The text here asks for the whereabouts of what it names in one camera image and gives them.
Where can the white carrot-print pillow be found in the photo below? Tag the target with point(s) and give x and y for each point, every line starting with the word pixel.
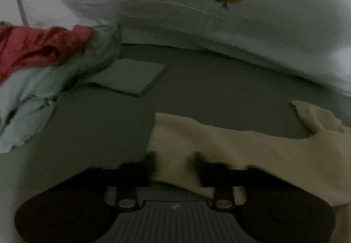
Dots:
pixel 208 20

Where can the cream knit garment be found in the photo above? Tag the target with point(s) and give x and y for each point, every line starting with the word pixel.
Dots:
pixel 263 149

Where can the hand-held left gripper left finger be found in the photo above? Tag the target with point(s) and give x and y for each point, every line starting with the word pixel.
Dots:
pixel 148 167

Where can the grey bed sheet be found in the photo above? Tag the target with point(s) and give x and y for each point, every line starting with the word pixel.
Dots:
pixel 219 94

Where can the folded light green cloth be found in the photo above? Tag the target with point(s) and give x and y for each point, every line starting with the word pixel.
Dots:
pixel 131 74

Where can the light green garment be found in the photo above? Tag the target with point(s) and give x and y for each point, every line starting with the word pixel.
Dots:
pixel 46 86

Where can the red garment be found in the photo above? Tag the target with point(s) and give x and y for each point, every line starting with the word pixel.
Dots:
pixel 33 45

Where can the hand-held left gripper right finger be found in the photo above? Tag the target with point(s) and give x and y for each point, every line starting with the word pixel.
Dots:
pixel 204 173

